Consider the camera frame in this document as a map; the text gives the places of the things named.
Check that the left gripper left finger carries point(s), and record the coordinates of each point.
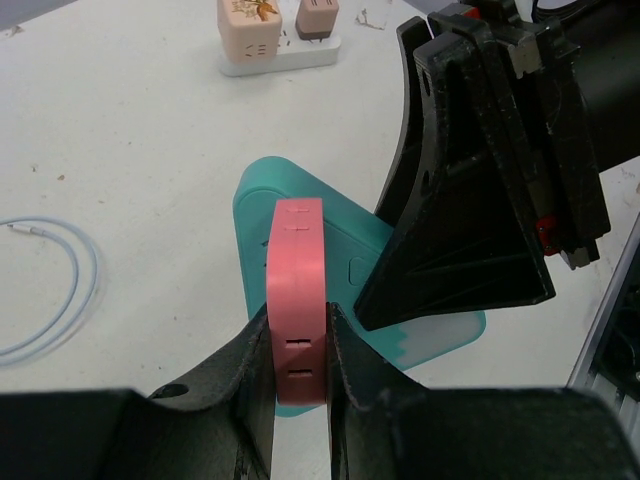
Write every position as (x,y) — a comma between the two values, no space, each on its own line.
(214,422)

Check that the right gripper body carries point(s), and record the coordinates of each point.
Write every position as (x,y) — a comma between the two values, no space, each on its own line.
(576,71)

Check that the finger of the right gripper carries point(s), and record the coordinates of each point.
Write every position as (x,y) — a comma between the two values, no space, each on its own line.
(462,248)
(410,179)

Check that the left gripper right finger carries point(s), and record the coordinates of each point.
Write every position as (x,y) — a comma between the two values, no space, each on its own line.
(385,425)

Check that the teal triangular power strip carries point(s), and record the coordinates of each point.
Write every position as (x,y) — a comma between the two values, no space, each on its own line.
(354,239)

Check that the white triangular power strip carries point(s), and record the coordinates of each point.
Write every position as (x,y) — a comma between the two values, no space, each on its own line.
(279,48)

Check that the pink plug adapter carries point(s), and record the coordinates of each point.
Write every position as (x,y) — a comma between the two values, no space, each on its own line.
(296,301)

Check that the beige cube socket adapter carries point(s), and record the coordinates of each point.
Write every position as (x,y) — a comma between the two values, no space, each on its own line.
(249,29)

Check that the aluminium front rail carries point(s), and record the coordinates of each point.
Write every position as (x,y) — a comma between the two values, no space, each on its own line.
(598,334)

